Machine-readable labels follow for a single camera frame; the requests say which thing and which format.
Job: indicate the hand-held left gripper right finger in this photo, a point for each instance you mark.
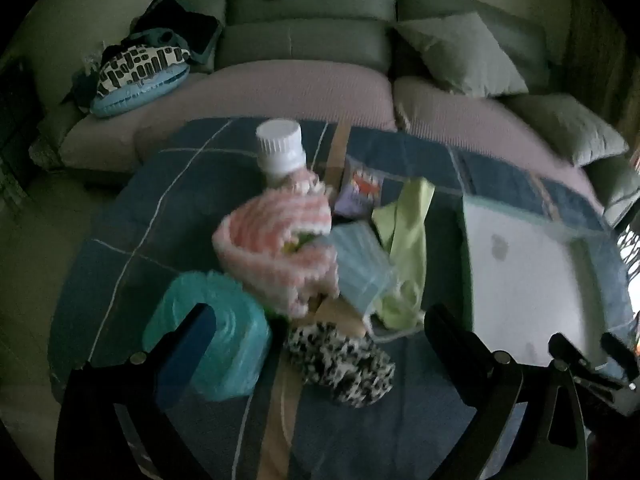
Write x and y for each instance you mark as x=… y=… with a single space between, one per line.
x=450 y=345

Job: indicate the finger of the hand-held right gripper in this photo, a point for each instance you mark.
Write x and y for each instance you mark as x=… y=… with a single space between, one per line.
x=567 y=355
x=617 y=350

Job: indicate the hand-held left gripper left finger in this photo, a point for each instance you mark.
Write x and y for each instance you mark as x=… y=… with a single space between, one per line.
x=185 y=360

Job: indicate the white box with green rim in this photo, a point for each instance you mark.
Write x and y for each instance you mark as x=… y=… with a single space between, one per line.
x=520 y=285

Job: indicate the light green cloth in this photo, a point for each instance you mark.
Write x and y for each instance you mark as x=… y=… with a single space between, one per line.
x=405 y=240

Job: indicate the blue face mask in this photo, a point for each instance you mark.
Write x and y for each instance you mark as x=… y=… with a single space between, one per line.
x=360 y=265

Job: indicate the pink white knit cloth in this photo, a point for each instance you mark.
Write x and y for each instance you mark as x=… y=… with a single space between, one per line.
x=270 y=230

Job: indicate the purple wipes packet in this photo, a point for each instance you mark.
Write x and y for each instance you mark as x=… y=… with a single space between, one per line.
x=357 y=190

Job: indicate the white plastic bottle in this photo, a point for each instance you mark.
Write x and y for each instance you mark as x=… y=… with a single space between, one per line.
x=280 y=150

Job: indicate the teal plastic bag roll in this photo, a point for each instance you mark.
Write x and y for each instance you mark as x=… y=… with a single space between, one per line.
x=235 y=340

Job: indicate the black white speckled scrunchie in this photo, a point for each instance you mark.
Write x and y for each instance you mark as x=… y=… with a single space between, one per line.
x=340 y=365

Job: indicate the blue plaid blanket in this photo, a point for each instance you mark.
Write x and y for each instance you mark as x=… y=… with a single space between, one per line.
x=200 y=195

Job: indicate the grey throw pillow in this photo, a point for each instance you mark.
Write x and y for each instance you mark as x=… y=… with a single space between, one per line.
x=565 y=125
x=460 y=55

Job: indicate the grey sofa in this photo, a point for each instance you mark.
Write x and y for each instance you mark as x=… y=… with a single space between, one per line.
x=300 y=90
x=310 y=40

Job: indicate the dark clothing pile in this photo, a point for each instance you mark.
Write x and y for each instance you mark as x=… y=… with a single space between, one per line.
x=175 y=25

